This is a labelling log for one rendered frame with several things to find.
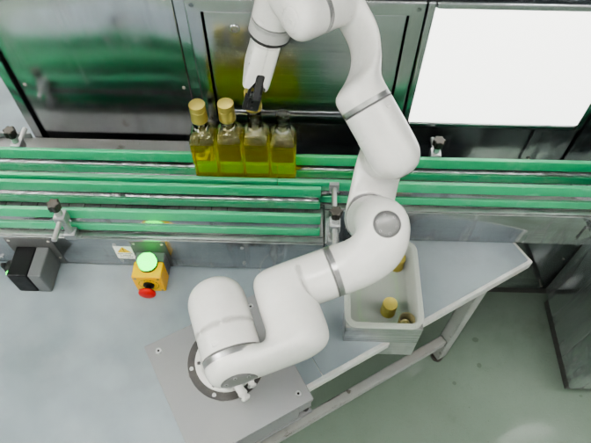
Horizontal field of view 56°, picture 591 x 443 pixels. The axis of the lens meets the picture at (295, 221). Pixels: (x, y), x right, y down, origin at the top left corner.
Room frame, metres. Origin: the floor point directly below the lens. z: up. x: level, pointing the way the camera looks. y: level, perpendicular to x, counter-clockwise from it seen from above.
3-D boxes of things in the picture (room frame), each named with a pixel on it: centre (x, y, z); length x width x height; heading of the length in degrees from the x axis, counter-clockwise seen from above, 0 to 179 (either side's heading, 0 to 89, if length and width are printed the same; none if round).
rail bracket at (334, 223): (0.68, -0.09, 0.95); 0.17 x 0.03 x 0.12; 178
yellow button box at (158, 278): (0.63, 0.35, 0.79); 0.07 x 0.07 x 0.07; 88
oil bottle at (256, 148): (0.82, 0.09, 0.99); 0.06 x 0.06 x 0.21; 89
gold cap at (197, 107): (0.82, 0.20, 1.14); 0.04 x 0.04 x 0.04
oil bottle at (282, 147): (0.81, 0.03, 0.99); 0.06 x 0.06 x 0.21; 88
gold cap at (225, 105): (0.82, 0.14, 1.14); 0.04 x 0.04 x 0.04
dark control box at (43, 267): (0.64, 0.63, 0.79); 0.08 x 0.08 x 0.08; 88
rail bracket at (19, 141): (0.91, 0.67, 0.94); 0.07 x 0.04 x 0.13; 178
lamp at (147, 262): (0.63, 0.35, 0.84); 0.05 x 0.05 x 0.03
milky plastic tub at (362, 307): (0.58, -0.20, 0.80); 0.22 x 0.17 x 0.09; 178
